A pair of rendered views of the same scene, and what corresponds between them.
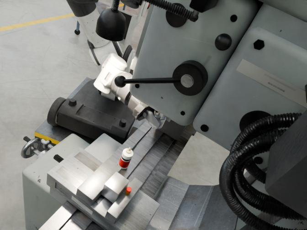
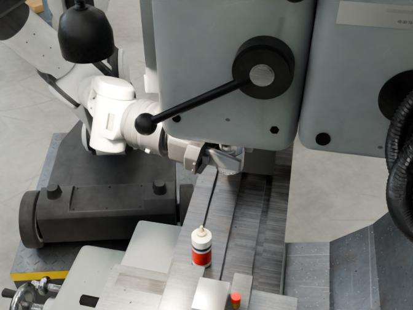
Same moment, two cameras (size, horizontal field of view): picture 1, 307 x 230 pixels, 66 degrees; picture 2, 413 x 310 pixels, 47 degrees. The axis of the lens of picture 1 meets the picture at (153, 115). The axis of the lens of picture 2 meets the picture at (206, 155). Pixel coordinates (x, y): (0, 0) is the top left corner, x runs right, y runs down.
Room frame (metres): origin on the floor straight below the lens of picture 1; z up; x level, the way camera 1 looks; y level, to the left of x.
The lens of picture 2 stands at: (-0.03, 0.04, 1.73)
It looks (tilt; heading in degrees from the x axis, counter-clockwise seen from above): 40 degrees down; 358
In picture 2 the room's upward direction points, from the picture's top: straight up
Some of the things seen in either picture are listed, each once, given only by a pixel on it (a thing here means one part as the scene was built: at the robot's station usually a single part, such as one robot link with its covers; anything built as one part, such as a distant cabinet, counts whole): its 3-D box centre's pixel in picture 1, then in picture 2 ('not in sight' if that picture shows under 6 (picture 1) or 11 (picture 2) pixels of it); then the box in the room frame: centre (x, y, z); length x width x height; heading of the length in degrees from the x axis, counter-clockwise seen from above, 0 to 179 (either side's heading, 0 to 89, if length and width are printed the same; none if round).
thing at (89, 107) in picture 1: (110, 97); (114, 151); (1.36, 0.34, 0.59); 0.64 x 0.52 x 0.33; 2
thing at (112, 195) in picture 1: (115, 187); (211, 304); (0.42, 0.02, 1.03); 0.06 x 0.05 x 0.06; 166
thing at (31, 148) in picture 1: (36, 152); (35, 307); (0.68, 0.47, 0.62); 0.16 x 0.12 x 0.12; 77
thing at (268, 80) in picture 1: (263, 86); (389, 24); (0.52, -0.21, 1.47); 0.24 x 0.19 x 0.26; 167
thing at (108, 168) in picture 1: (99, 180); (179, 305); (0.43, 0.07, 1.01); 0.15 x 0.06 x 0.04; 166
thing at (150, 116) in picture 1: (151, 119); (221, 162); (0.54, 0.00, 1.23); 0.06 x 0.02 x 0.03; 63
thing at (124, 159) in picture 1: (126, 156); (201, 244); (0.59, 0.03, 0.97); 0.04 x 0.04 x 0.11
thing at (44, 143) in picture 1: (52, 148); (57, 288); (0.83, 0.47, 0.50); 0.22 x 0.06 x 0.06; 77
